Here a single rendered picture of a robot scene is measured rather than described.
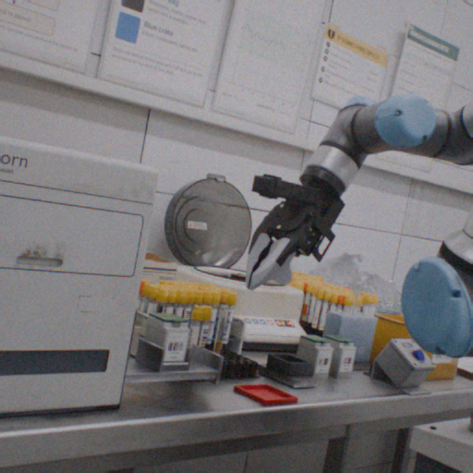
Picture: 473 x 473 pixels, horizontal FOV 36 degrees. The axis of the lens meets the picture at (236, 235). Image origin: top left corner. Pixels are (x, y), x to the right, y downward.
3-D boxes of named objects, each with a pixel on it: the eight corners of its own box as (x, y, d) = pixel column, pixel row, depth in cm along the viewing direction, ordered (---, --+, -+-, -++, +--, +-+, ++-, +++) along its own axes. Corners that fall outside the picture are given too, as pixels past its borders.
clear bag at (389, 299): (357, 323, 199) (366, 274, 199) (331, 310, 216) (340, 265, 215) (420, 332, 206) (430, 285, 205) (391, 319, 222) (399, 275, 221)
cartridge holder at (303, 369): (293, 388, 115) (297, 366, 115) (256, 371, 122) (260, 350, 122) (316, 387, 119) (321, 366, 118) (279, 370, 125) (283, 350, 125)
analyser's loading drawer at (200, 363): (92, 392, 88) (100, 349, 87) (66, 375, 92) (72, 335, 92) (219, 384, 101) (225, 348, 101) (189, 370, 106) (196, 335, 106)
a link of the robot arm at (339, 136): (369, 86, 113) (338, 97, 121) (336, 139, 110) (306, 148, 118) (403, 119, 116) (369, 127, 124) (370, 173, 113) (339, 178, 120)
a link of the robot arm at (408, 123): (458, 100, 107) (408, 114, 116) (397, 84, 102) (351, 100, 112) (454, 152, 106) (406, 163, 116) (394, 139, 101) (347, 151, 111)
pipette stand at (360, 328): (337, 369, 135) (347, 317, 135) (312, 359, 141) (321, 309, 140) (373, 369, 141) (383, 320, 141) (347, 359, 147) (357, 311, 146)
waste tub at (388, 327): (418, 382, 138) (429, 330, 137) (363, 361, 148) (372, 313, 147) (456, 380, 147) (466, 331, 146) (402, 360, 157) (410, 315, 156)
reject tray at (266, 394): (265, 406, 102) (266, 400, 102) (233, 390, 107) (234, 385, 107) (297, 403, 107) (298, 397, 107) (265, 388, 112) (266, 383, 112)
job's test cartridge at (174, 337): (159, 370, 95) (168, 323, 95) (139, 360, 99) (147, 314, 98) (183, 369, 98) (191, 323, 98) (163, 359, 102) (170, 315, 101)
